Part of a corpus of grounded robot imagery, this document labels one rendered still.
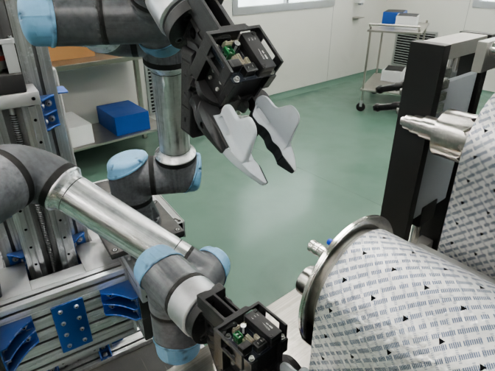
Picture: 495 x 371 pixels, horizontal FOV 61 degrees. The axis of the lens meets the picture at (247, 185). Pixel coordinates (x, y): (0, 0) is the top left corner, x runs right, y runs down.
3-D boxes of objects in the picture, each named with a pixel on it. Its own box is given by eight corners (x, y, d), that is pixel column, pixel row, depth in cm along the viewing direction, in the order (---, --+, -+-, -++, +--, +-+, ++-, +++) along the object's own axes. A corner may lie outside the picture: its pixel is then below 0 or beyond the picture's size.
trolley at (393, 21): (370, 92, 554) (381, 8, 506) (416, 98, 532) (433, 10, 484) (353, 112, 482) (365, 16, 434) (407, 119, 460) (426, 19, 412)
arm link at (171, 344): (215, 324, 77) (213, 277, 71) (191, 375, 67) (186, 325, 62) (176, 315, 79) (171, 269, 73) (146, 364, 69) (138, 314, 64)
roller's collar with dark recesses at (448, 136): (448, 147, 60) (459, 104, 57) (492, 161, 56) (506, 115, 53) (424, 160, 56) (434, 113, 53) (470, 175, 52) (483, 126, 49)
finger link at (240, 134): (261, 167, 39) (226, 86, 42) (237, 193, 44) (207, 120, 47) (288, 162, 41) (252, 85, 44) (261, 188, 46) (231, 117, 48)
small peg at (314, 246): (315, 245, 46) (314, 236, 45) (336, 258, 44) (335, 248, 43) (306, 252, 45) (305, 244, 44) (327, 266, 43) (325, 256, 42)
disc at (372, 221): (378, 303, 51) (401, 195, 44) (381, 305, 50) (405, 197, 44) (292, 369, 42) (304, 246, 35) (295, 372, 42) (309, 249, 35)
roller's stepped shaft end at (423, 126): (406, 128, 62) (409, 107, 61) (445, 140, 58) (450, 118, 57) (393, 133, 61) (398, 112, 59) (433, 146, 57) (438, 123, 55)
